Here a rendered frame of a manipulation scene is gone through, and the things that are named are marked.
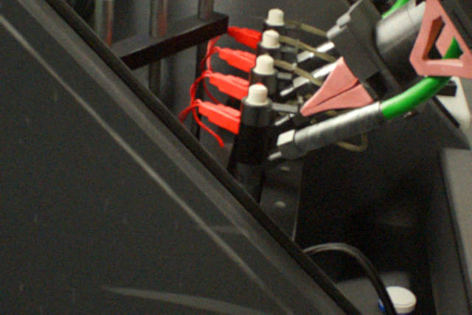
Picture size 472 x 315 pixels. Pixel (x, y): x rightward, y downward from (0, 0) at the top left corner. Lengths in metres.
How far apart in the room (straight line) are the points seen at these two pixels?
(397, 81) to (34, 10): 0.39
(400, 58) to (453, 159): 0.41
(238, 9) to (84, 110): 0.67
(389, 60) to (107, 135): 0.35
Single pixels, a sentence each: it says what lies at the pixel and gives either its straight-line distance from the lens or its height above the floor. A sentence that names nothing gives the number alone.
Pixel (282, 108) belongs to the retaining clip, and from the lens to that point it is 0.85.
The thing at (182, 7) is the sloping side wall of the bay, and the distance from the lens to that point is 1.16.
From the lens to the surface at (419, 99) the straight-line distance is 0.70.
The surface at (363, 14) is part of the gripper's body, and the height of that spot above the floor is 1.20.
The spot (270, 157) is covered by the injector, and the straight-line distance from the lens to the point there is 0.87.
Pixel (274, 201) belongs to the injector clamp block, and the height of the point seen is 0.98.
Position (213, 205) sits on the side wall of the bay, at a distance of 0.51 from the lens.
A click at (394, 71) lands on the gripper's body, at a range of 0.79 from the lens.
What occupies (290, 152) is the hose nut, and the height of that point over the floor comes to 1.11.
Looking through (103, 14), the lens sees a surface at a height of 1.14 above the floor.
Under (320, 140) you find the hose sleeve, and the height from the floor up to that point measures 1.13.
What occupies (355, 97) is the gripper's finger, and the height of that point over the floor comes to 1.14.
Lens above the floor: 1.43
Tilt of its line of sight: 25 degrees down
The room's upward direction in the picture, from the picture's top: 6 degrees clockwise
